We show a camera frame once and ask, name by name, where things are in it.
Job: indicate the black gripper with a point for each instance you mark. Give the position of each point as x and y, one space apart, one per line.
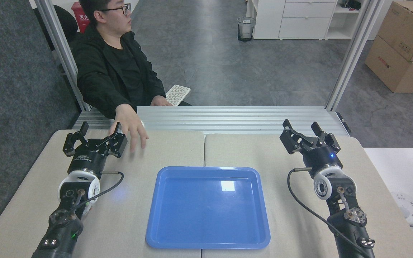
321 156
86 159

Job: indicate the blue plastic tray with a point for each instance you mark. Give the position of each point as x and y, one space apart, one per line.
206 211

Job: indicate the person's right hand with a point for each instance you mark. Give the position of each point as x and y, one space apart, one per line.
129 123

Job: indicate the person's left hand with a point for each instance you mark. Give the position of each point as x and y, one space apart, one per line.
160 101

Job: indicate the person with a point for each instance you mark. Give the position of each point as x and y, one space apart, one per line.
106 68

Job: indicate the white keyboard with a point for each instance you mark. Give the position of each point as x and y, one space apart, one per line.
177 94

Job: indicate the white side table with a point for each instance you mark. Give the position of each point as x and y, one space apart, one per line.
403 168

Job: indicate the large cardboard box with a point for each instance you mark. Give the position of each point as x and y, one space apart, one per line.
393 71

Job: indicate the white drawer cabinet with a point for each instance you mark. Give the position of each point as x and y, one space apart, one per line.
303 21

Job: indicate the white power strip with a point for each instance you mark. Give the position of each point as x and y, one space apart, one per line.
409 208

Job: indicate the black office chair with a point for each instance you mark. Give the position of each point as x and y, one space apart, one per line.
66 25

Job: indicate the red fire equipment box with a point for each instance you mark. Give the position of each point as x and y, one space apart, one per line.
81 18

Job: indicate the grey mesh waste bin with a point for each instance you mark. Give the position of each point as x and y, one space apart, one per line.
246 28

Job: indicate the black item on shelf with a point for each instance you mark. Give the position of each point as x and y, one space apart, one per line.
352 4

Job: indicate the small cardboard box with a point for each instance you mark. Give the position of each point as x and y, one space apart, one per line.
405 32

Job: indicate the black rail end bracket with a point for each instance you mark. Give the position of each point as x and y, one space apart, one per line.
344 122

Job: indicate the silver aluminium rail platform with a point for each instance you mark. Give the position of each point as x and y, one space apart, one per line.
228 120

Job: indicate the silver aluminium post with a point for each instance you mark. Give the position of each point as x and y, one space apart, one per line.
353 53
61 50

